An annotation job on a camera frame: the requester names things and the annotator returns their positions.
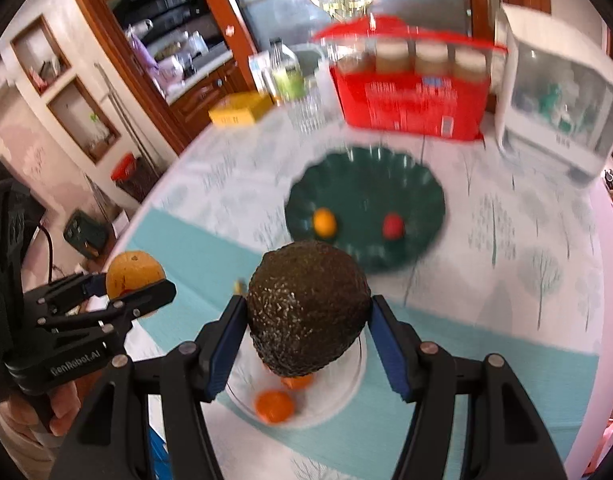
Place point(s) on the dark brown avocado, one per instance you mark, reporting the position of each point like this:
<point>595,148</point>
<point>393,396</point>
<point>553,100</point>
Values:
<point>308,302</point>

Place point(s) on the white plastic bottle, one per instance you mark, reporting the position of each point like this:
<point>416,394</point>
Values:
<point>328,92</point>

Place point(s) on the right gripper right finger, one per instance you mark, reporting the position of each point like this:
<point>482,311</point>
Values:
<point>505,435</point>

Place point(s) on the red fruit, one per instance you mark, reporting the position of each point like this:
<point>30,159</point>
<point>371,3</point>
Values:
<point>393,226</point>

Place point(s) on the person's left hand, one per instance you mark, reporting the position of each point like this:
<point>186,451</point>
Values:
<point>21,417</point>

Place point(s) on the red paper cup package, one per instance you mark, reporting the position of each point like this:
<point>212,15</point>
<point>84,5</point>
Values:
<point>396,77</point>

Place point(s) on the clear drinking glass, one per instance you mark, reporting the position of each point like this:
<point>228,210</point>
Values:
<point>306,114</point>

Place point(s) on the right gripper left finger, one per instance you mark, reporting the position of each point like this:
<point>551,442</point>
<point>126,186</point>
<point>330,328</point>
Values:
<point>109,438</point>

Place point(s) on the brown overripe banana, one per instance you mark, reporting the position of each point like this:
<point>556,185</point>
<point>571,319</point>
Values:
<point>240,288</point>

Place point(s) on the red lid bin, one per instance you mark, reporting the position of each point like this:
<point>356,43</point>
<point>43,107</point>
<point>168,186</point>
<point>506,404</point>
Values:
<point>124,168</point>

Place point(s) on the white blue carton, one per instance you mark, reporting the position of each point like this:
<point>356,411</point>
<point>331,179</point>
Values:
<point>259,65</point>

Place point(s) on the tree print tablecloth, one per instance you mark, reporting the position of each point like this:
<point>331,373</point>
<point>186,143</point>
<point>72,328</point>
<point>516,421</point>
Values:
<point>523,266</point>

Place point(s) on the large yellow apple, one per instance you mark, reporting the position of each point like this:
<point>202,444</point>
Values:
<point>131,271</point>

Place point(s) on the orange tangerine front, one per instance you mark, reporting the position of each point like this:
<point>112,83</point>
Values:
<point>274,406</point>

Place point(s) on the dark green scalloped plate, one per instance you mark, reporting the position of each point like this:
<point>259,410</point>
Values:
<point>360,186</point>

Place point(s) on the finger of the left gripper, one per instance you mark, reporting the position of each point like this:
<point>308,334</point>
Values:
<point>112,320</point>
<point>61,296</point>

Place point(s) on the yellow flat box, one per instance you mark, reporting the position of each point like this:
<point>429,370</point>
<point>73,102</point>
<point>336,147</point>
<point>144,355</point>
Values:
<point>241,109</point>

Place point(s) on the white countertop dish cabinet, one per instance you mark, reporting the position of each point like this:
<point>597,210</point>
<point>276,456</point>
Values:
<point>555,103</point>

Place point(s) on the orange tangerine back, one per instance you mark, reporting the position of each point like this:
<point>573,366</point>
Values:
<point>298,383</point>

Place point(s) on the small yellow-orange citrus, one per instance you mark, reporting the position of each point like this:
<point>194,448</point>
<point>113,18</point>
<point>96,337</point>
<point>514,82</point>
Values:
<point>324,223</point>

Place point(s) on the orange tangerine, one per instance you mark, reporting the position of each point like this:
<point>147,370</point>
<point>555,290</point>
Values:
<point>298,383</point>
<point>274,406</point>

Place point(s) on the clear bottle green label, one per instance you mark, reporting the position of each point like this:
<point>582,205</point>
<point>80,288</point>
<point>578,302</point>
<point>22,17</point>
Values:
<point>286,72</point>

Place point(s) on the white printed round plate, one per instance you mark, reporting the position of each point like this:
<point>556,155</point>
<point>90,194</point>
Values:
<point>333,388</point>

